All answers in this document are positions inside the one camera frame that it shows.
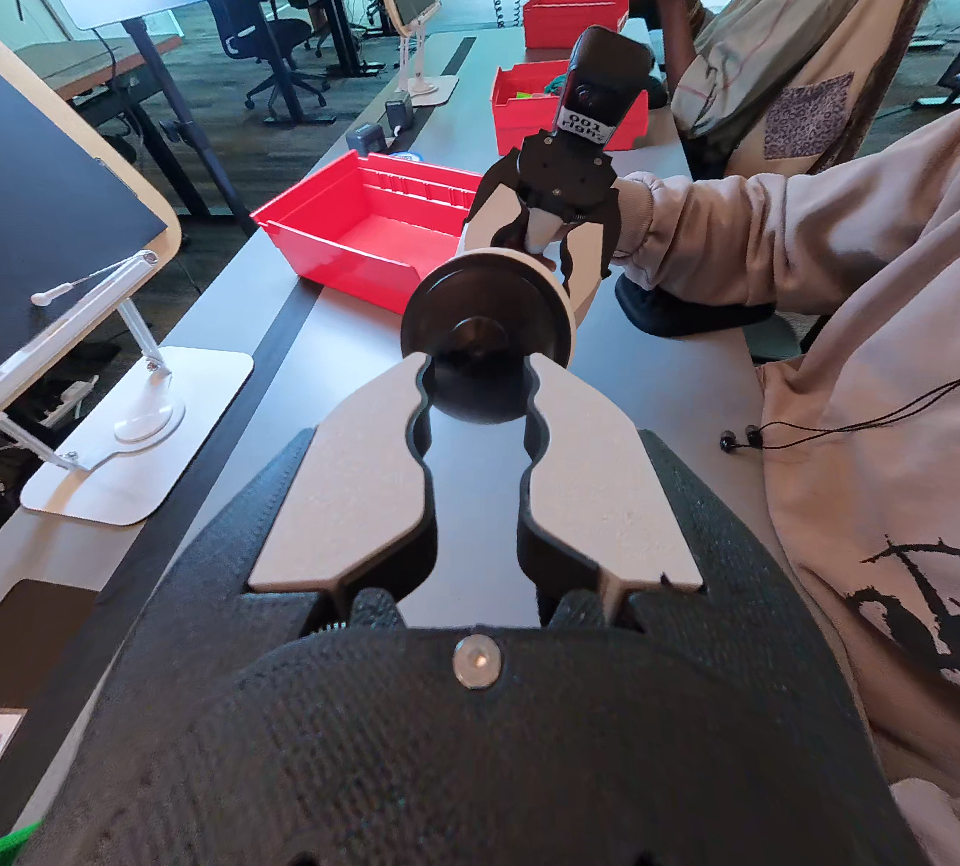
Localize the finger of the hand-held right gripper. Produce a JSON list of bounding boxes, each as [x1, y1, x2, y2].
[[461, 154, 528, 261], [558, 201, 624, 320]]

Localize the red plastic bin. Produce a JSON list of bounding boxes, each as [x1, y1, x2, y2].
[[522, 0, 631, 51], [490, 58, 651, 157], [249, 148, 486, 317]]

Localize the black wired earphones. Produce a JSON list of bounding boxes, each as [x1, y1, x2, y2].
[[717, 377, 960, 452]]

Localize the white bottle with black cap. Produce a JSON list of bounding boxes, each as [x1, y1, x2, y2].
[[399, 246, 580, 427]]

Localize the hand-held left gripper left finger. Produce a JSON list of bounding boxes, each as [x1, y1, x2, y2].
[[247, 351, 441, 596]]

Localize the white metal board stand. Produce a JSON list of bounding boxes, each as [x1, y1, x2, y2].
[[395, 28, 461, 107], [0, 250, 256, 530]]

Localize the dark office chair seat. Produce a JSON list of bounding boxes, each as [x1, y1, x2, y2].
[[741, 313, 834, 365]]

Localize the black chair armrest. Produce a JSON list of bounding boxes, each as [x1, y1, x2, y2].
[[613, 274, 779, 340]]

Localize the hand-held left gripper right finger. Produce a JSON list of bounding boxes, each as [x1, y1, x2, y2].
[[517, 351, 706, 597]]

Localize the black office chair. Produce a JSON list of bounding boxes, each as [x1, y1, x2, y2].
[[210, 0, 331, 126]]

